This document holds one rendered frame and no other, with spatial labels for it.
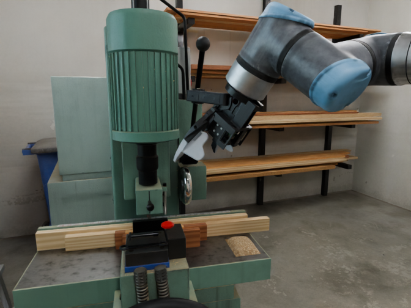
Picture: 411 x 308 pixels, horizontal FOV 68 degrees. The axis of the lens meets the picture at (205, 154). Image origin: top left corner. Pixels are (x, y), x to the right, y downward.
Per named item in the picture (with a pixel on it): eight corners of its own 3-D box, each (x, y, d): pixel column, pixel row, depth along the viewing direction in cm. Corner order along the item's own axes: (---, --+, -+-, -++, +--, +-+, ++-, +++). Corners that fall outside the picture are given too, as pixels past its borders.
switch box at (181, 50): (174, 93, 108) (173, 46, 105) (170, 93, 117) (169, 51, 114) (191, 93, 109) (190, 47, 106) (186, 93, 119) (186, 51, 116)
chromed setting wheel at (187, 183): (184, 210, 95) (183, 172, 93) (178, 198, 107) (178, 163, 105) (193, 209, 96) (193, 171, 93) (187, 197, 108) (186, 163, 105)
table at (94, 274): (-7, 351, 57) (-11, 322, 56) (41, 264, 86) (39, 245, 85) (289, 302, 70) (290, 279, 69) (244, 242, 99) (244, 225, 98)
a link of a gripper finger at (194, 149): (183, 172, 62) (216, 142, 62) (166, 153, 64) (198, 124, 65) (188, 176, 65) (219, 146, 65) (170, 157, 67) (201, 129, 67)
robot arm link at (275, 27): (304, 15, 47) (262, -12, 52) (260, 83, 54) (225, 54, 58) (327, 29, 54) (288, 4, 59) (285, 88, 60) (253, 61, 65)
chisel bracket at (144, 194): (136, 221, 80) (135, 190, 79) (136, 203, 94) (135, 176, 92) (164, 219, 82) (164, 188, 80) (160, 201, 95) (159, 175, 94)
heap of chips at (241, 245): (235, 256, 79) (235, 250, 78) (224, 239, 88) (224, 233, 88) (260, 253, 80) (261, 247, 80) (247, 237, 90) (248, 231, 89)
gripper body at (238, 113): (220, 152, 63) (251, 105, 57) (194, 126, 66) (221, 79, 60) (239, 147, 69) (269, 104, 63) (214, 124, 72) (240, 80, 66)
